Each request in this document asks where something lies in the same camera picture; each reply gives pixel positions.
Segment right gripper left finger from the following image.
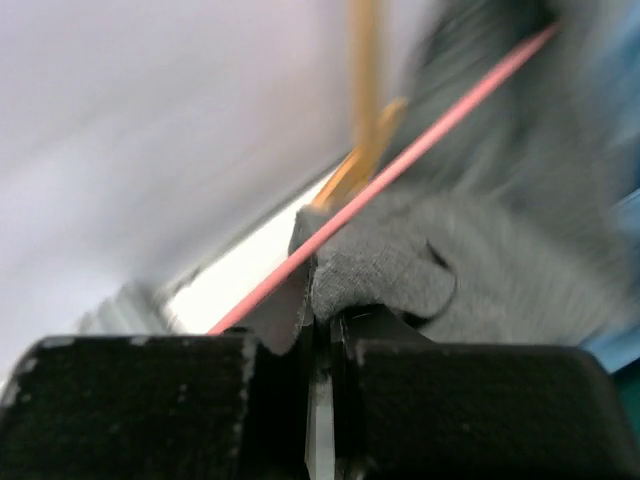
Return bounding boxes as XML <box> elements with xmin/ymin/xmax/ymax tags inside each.
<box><xmin>1</xmin><ymin>265</ymin><xmax>313</xmax><ymax>479</ymax></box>

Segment pink hanger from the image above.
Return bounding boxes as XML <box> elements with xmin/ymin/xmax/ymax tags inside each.
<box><xmin>208</xmin><ymin>23</ymin><xmax>558</xmax><ymax>335</ymax></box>

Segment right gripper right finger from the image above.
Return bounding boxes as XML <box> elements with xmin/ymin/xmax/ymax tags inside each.
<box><xmin>330</xmin><ymin>306</ymin><xmax>639</xmax><ymax>479</ymax></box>

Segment grey shorts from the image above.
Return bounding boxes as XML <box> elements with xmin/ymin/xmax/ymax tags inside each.
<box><xmin>310</xmin><ymin>1</ymin><xmax>639</xmax><ymax>344</ymax></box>

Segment wooden clothes rack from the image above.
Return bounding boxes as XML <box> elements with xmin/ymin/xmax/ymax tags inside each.
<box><xmin>311</xmin><ymin>0</ymin><xmax>406</xmax><ymax>210</ymax></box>

